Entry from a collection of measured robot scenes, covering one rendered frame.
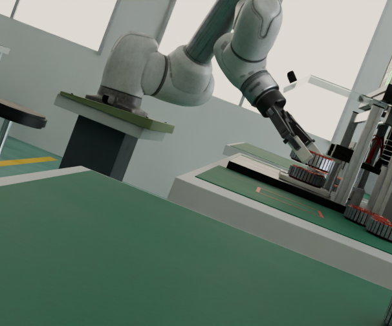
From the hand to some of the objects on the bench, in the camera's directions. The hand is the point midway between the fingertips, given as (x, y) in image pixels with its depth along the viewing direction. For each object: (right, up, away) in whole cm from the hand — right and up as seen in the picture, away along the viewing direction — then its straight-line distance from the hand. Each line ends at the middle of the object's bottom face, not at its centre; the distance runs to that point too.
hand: (312, 157), depth 205 cm
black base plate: (+4, -10, +46) cm, 47 cm away
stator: (+13, -17, -2) cm, 21 cm away
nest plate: (+2, -8, +34) cm, 35 cm away
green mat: (+17, -20, -20) cm, 33 cm away
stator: (+3, -7, +34) cm, 35 cm away
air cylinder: (+16, -13, +33) cm, 39 cm away
